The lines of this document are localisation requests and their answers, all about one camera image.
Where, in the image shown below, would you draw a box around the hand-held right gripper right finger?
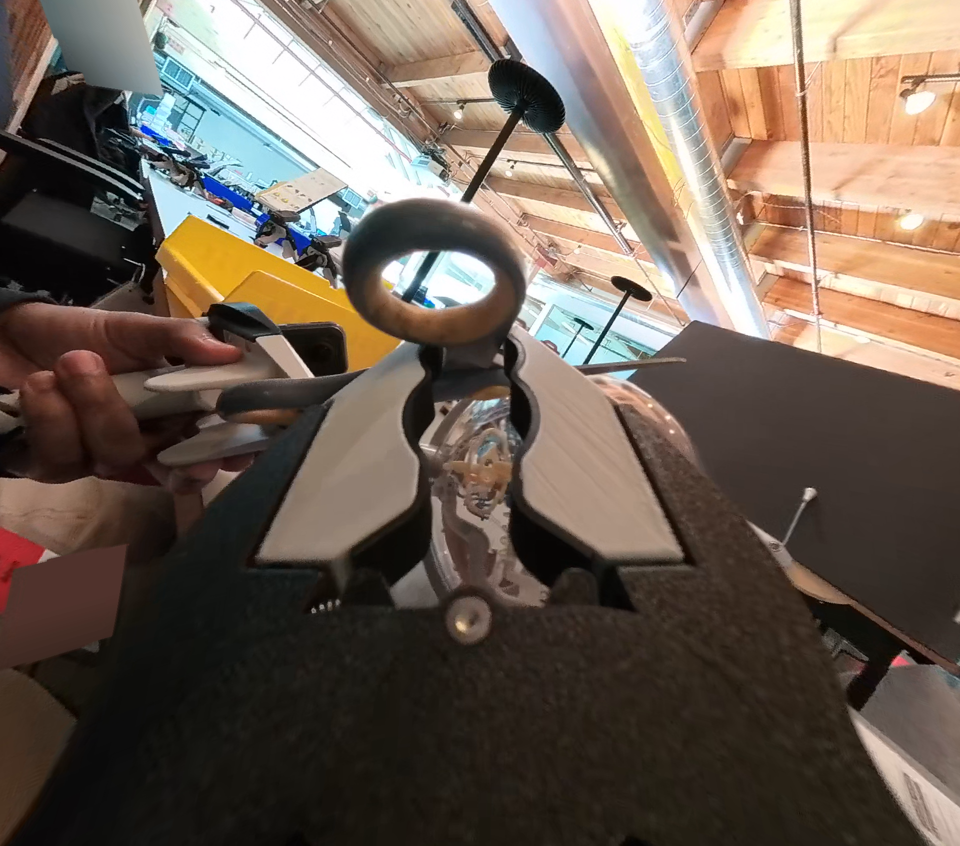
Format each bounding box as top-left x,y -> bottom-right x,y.
510,328 -> 685,567

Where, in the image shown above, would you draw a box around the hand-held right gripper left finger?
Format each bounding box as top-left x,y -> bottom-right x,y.
255,342 -> 432,597

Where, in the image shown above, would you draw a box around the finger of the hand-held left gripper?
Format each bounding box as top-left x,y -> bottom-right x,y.
156,426 -> 285,469
142,333 -> 318,393

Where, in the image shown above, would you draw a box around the grey handled scissors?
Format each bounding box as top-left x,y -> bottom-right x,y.
217,199 -> 687,428

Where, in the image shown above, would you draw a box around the person's left hand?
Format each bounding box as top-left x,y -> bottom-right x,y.
0,302 -> 246,488

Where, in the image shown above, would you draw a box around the spare hand-held gripper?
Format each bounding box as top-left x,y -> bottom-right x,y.
296,237 -> 342,288
253,210 -> 301,248

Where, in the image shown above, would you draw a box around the yellow plastic bin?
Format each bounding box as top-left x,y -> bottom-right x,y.
155,216 -> 402,374

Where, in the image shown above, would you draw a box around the clear maze puzzle ball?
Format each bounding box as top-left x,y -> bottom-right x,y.
416,373 -> 702,610

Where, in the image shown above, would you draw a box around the short black floor lamp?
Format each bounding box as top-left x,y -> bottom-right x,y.
566,317 -> 599,367

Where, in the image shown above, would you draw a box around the tall cardboard instruction board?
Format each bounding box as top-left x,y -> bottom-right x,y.
255,169 -> 348,211

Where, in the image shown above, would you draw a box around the long grey desk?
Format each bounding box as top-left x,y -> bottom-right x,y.
138,156 -> 264,247

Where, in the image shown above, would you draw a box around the ceiling projector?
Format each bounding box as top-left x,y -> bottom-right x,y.
408,144 -> 455,183

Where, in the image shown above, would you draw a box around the black display board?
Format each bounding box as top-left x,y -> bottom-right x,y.
626,321 -> 960,667

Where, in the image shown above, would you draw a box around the black floor lamp pole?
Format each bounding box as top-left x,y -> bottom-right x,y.
401,60 -> 565,307

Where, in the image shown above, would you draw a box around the silver ventilation duct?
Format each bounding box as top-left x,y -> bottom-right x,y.
416,0 -> 774,337

